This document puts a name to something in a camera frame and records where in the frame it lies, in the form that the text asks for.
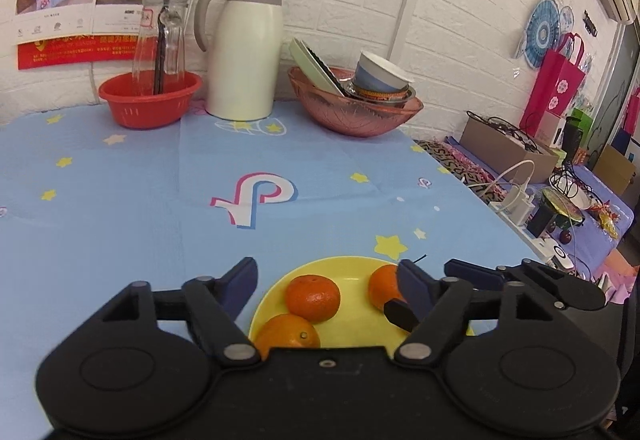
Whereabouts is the orange with long stem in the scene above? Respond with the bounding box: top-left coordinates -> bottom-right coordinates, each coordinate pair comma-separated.
367,259 -> 432,316

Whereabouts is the round mandarin orange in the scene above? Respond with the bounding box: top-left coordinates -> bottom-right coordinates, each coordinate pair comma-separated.
284,275 -> 341,324

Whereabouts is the black power adapter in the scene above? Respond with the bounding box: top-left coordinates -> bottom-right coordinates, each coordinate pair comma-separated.
526,204 -> 558,238

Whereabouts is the cardboard box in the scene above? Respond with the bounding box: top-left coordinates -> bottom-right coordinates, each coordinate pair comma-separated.
460,117 -> 558,183

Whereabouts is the blue star-print tablecloth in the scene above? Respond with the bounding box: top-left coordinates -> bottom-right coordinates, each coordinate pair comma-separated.
1,102 -> 530,439

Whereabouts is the pink glass bowl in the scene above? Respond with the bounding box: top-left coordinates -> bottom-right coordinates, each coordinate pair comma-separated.
288,67 -> 424,138

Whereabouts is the pink gift bag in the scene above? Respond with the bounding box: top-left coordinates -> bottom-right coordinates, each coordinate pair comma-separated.
520,33 -> 586,137

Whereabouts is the red plastic basket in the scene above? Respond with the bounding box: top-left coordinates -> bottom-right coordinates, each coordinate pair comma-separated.
99,72 -> 203,129

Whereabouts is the white blue ceramic bowl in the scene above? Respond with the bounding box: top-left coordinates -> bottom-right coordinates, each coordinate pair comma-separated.
352,50 -> 413,93

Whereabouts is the green-rimmed plate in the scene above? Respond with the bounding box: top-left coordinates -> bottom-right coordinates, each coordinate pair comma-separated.
288,38 -> 346,97

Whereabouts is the clear glass bottle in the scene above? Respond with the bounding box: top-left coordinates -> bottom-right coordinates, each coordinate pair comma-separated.
132,0 -> 188,96

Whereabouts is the blue round fan decoration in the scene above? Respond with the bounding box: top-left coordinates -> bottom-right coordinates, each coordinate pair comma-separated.
514,0 -> 560,70

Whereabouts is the white thermos jug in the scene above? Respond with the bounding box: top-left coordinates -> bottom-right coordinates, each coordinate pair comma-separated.
194,0 -> 283,122

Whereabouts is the white charger with cable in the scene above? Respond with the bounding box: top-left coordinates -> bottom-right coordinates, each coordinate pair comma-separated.
480,160 -> 535,227

